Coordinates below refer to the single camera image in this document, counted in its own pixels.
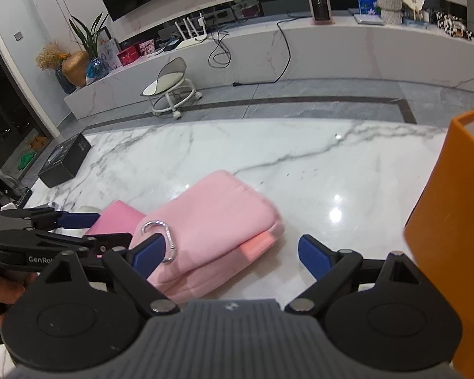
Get white swivel stool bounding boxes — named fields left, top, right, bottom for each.
left=140, top=57, right=203, bottom=120

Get green plant in blue vase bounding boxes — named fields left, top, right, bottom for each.
left=68, top=11, right=112, bottom=84

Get red gift box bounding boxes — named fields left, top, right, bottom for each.
left=116, top=46, right=140, bottom=66

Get black cardboard box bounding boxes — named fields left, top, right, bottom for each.
left=38, top=132, right=91, bottom=188

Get dried flowers in dark vase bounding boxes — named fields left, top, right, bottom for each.
left=35, top=41, right=77, bottom=95

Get person's left hand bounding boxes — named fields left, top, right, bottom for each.
left=0, top=273, right=38, bottom=330

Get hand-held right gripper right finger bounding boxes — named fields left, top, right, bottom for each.
left=285, top=235, right=429, bottom=317

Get printed picture card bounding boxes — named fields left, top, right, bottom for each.
left=99, top=37, right=121, bottom=69

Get black and white spotted plush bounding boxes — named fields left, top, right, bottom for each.
left=434, top=10, right=474, bottom=40

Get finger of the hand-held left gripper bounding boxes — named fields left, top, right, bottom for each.
left=0, top=230, right=134, bottom=255
left=0, top=205, right=100, bottom=232

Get orange box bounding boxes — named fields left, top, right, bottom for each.
left=404, top=105, right=474, bottom=379

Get pink plush pouch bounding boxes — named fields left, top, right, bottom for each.
left=132, top=170, right=286, bottom=301

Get white wifi router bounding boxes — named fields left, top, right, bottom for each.
left=174, top=14, right=210, bottom=48

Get gold vase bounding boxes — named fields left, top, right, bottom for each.
left=61, top=51, right=91, bottom=87

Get long black power cable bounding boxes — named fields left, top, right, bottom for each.
left=232, top=18, right=314, bottom=87

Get pink notebook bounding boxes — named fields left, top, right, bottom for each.
left=85, top=200, right=146, bottom=241

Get black looped cable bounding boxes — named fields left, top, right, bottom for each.
left=208, top=27, right=232, bottom=68

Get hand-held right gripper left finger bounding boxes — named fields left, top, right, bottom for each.
left=35, top=233, right=180, bottom=317

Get pink and white space heater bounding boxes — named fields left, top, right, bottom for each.
left=307, top=0, right=333, bottom=25

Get green object on floor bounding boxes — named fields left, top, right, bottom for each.
left=16, top=152, right=38, bottom=170

